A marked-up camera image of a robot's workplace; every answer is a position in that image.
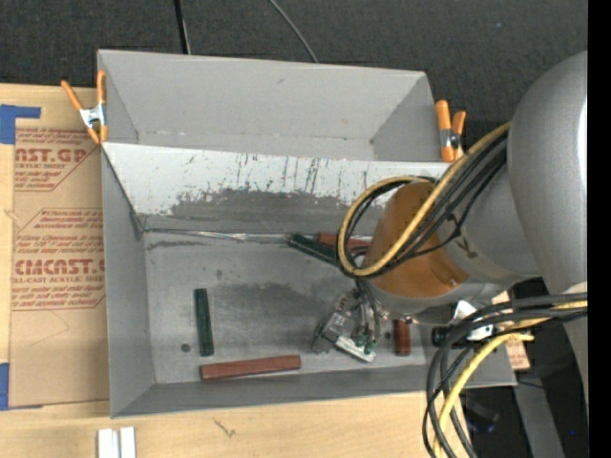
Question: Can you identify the red-brown flat block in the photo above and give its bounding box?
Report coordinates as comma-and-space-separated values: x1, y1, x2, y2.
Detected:
199, 354, 303, 382
391, 318, 412, 357
318, 232, 374, 253

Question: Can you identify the dark green flat block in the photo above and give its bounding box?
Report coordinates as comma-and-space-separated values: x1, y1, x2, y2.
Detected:
286, 233, 341, 262
193, 287, 216, 358

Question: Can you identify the black cylinder on white bracket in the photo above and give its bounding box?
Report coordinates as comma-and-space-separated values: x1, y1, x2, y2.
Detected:
431, 300, 495, 348

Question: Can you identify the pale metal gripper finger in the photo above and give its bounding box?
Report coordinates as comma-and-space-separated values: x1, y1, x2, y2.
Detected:
311, 330, 341, 353
318, 310, 348, 339

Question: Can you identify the brown cardboard board, red print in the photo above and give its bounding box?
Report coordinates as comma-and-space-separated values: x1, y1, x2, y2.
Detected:
0, 82, 112, 410

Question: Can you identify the grey metal bin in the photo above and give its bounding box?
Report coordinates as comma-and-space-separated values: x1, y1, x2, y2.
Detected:
96, 49, 517, 420

